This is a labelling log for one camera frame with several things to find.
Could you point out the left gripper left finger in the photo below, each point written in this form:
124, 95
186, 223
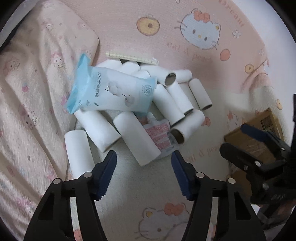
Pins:
52, 218

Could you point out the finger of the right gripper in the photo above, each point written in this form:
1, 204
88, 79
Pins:
239, 158
270, 139

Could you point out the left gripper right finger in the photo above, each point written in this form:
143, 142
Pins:
236, 219

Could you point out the white paper tube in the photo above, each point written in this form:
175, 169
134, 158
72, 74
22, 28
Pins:
100, 131
166, 105
180, 98
78, 152
184, 129
136, 138
129, 67
164, 76
203, 100
183, 76

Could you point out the blue white wipes pack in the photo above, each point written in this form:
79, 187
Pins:
99, 88

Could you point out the spiral notebook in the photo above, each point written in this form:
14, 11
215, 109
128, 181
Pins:
145, 60

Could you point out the pink white sachet pouch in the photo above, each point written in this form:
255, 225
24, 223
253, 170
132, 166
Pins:
159, 132

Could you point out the pink hello kitty mat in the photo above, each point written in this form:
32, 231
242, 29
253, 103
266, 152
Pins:
244, 56

